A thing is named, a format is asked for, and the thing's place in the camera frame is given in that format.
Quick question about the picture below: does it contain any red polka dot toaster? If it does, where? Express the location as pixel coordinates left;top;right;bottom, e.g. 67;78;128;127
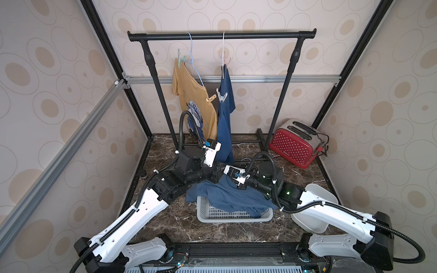
269;119;330;169

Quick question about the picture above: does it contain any grey plastic clothespin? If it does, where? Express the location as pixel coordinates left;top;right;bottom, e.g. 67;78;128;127
216;88;228;103

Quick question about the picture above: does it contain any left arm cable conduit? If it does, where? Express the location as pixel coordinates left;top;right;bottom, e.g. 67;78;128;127
68;110;206;273

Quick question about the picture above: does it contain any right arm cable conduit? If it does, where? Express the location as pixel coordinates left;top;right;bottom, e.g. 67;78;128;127
244;151;426;264

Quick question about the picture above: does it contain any white plastic bin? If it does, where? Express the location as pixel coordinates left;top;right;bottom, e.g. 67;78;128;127
291;184;339;234

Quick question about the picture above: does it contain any black clothes rack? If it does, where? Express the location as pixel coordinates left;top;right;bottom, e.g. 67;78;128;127
127;28;318;161

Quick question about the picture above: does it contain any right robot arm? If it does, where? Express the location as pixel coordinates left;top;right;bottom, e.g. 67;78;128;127
224;162;395;271

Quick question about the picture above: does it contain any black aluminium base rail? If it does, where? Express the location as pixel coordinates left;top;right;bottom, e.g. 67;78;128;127
119;238;376;273

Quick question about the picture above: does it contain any teal plastic clothespin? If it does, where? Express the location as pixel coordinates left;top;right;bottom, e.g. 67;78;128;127
177;49;186;68

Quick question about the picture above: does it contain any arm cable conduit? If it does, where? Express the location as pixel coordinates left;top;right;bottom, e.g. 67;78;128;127
68;110;206;273
244;151;426;264

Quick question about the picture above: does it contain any white wire hanger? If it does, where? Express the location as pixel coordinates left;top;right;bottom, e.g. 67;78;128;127
221;31;225;79

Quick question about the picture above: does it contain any pale blue wire hanger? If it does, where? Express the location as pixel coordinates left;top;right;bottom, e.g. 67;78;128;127
187;32;206;88

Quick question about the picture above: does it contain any yellow plastic clothespin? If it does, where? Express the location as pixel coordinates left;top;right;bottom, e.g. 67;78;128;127
206;94;217;102

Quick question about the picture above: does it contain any white plastic basket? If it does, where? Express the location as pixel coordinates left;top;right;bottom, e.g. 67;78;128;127
196;196;273;224

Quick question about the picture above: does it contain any light blue t-shirt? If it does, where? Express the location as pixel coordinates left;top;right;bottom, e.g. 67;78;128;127
185;175;278;218

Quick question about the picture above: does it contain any mustard yellow t-shirt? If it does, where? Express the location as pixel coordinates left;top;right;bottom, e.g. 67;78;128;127
172;60;217;141

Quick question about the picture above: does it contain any black toaster power cable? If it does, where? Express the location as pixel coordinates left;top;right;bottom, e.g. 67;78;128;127
313;132;331;158

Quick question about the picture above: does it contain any pink plastic clothespin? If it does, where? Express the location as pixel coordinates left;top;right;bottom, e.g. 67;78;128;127
222;57;232;68

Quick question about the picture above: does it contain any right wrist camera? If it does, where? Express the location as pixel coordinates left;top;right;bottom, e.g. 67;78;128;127
224;165;248;180

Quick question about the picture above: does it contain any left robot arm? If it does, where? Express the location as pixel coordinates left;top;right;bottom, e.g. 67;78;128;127
70;140;221;273

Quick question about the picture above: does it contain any navy blue t-shirt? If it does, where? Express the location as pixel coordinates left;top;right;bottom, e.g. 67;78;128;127
215;67;236;164

